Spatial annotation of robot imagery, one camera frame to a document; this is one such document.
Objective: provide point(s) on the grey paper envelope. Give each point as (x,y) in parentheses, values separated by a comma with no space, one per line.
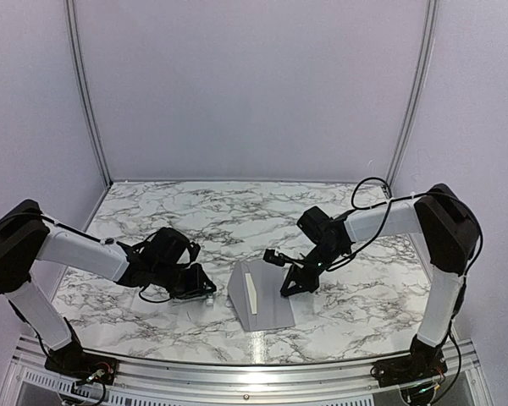
(273,310)

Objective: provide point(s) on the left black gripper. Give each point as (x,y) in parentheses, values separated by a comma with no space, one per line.
(197,288)

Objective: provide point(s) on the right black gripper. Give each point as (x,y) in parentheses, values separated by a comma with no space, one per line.
(304,282)

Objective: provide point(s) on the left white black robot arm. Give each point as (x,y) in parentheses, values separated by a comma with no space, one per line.
(165,259)

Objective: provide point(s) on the left aluminium corner post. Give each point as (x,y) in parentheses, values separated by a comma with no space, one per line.
(84,92)

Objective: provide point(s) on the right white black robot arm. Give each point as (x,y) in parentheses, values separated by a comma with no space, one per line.
(450,231)

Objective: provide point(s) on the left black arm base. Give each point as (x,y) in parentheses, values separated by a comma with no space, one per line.
(89,365)

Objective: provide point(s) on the aluminium front table rail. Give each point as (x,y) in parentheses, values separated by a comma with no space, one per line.
(138,381)

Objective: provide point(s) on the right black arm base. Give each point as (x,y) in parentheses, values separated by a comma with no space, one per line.
(406,369)

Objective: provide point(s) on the aluminium corner post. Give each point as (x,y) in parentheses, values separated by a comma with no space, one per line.
(84,92)
(417,86)

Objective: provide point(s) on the right aluminium corner post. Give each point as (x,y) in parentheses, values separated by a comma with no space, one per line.
(417,86)

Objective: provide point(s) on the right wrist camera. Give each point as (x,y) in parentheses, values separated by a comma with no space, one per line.
(273,257)

